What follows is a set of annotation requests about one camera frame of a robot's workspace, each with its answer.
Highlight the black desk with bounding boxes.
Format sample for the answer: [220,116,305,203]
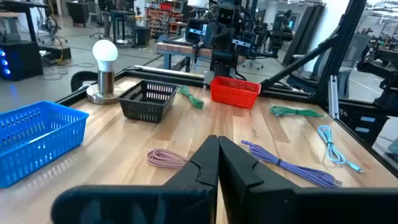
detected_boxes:
[0,0,50,43]

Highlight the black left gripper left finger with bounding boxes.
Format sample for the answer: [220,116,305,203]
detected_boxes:
[51,134,220,224]

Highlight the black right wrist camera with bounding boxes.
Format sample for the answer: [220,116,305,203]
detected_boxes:
[215,2,236,27]

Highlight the black computer tower blue lights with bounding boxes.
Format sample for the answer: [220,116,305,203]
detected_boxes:
[0,40,44,82]

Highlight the black background robot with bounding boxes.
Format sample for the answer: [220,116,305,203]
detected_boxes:
[356,27,398,111]

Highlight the workbench with blue-grey legs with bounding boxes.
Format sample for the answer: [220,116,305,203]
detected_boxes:
[155,42,215,73]

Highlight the green USB cable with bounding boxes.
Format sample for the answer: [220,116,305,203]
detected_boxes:
[269,105,324,118]
[177,85,205,110]

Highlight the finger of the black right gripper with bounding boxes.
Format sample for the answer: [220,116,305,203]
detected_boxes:
[221,28,234,53]
[208,26,222,50]

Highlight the black control box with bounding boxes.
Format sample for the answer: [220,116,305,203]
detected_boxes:
[338,107,389,147]

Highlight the black aluminium table frame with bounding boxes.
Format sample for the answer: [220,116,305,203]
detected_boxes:
[55,0,398,178]

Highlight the blue plastic basket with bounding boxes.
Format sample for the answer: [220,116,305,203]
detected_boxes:
[0,100,90,189]

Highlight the silver frame bracket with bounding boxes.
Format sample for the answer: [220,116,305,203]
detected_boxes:
[328,74,340,120]

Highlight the black plastic basket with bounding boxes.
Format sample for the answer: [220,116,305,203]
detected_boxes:
[118,80,179,124]

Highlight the red plastic basket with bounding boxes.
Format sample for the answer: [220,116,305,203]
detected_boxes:
[210,75,262,110]

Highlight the purple USB cable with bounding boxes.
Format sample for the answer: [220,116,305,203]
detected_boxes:
[241,139,343,189]

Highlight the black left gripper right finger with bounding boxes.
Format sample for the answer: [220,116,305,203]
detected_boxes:
[218,136,398,224]

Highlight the light blue USB cable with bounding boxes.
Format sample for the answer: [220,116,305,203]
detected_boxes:
[317,124,364,174]

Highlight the black table clamp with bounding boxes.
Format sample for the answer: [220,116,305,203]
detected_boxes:
[70,70,99,93]

